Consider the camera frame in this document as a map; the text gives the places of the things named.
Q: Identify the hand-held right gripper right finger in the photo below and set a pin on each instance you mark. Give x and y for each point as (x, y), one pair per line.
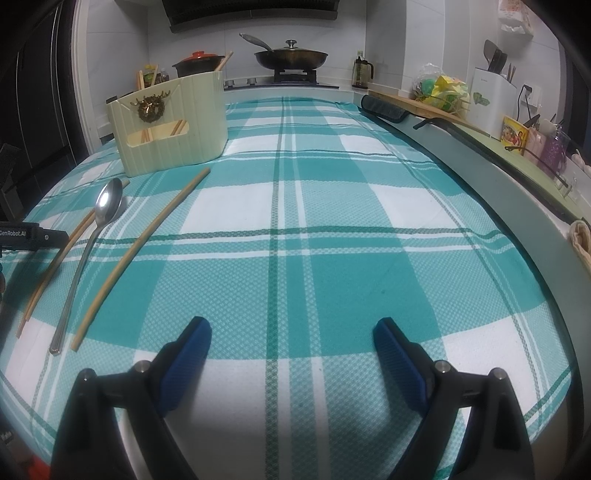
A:
(395, 350)

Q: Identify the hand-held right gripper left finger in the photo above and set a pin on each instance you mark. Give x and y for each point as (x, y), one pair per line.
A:
(184, 364)

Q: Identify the cream utensil holder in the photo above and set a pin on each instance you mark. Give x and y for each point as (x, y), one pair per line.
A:
(203, 124)

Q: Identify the silver metal spoon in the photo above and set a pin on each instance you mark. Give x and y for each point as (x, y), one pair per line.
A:
(108, 203)

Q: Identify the teal white plaid cloth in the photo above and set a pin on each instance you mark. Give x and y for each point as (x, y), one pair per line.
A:
(351, 258)

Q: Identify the black refrigerator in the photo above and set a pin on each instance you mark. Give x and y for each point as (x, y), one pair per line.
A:
(41, 92)

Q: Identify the condiment bottle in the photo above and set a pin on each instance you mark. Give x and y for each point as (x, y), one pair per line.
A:
(162, 77)

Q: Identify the beige cloth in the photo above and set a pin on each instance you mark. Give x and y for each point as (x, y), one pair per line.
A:
(581, 240)

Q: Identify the black pot with red lid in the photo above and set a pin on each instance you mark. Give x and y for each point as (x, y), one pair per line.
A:
(194, 67)

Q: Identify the black rolled mat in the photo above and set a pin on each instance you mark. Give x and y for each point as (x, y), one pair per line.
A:
(383, 110)

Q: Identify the colourful printed box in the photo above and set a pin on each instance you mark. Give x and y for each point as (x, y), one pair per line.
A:
(513, 134)

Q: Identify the wooden cutting board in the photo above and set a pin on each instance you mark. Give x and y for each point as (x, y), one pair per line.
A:
(415, 102)

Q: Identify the purple glitter bottle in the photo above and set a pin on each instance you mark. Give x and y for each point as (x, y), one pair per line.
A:
(555, 150)

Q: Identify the white knife block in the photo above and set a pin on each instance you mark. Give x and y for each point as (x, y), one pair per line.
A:
(494, 110)

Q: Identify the yellow green plastic bag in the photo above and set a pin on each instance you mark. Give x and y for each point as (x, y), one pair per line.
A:
(443, 87)

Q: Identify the gas stove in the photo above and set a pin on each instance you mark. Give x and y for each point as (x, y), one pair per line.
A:
(295, 77)

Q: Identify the frying pan with glass lid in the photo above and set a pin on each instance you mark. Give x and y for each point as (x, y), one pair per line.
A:
(291, 57)

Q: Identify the black range hood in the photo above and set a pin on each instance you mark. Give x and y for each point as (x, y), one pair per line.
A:
(249, 14)

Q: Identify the grey spatula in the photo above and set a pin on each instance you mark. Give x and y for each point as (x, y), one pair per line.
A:
(489, 50)

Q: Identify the white hanging bag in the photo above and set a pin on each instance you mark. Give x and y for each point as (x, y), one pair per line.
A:
(515, 16)

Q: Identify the glass jar with dark frame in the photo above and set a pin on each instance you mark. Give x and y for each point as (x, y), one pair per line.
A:
(362, 74)

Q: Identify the white wall socket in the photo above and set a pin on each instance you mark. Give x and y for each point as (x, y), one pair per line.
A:
(531, 92)

